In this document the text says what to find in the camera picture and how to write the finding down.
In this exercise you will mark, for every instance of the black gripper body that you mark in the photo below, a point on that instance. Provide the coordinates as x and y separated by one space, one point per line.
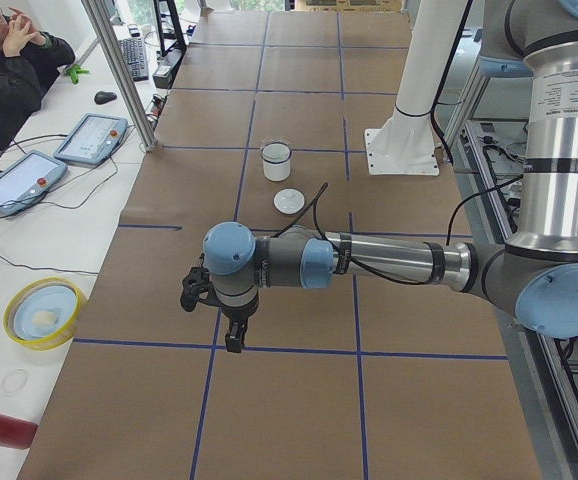
237 316

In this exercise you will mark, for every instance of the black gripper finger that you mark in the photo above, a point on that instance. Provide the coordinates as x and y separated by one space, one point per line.
230 339
239 336

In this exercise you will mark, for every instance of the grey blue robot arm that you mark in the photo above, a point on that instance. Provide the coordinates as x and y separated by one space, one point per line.
241 264

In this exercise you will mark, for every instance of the white enamel cup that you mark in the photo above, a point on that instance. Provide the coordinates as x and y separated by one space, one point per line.
276 172

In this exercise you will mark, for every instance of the white round lid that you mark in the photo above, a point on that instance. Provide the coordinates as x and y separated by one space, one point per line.
289 201

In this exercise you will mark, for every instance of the brown paper table cover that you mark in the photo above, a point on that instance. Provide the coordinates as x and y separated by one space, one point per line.
363 379

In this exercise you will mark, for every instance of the blue plate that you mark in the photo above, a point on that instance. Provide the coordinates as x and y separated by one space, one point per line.
58 298

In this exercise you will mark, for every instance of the white food piece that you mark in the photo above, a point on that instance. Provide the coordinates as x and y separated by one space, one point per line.
44 319

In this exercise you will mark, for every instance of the far teach pendant tablet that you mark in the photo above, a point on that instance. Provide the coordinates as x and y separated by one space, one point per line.
92 140

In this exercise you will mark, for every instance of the teach pendant tablet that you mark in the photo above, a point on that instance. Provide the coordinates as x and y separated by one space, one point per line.
92 140
28 180

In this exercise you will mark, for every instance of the near teach pendant tablet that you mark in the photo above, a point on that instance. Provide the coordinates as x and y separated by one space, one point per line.
28 180

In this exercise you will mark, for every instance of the black computer mouse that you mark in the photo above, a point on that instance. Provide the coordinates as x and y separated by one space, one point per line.
104 97

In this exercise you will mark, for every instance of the black shelf stand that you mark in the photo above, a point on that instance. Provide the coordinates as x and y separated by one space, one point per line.
168 27

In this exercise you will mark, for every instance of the black keyboard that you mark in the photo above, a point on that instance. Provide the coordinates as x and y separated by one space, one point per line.
135 57

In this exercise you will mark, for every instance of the green plastic tool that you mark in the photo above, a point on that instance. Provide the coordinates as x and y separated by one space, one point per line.
74 72

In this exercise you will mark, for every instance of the person in black jacket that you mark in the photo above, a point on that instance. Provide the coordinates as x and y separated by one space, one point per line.
30 60

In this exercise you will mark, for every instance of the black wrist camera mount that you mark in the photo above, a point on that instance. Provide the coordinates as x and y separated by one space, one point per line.
197 287

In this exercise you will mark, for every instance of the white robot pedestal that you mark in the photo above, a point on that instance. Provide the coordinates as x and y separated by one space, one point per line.
405 144

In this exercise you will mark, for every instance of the aluminium frame rack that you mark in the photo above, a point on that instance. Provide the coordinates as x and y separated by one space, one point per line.
534 275

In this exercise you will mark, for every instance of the aluminium frame post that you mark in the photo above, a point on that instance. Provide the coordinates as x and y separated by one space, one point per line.
105 33

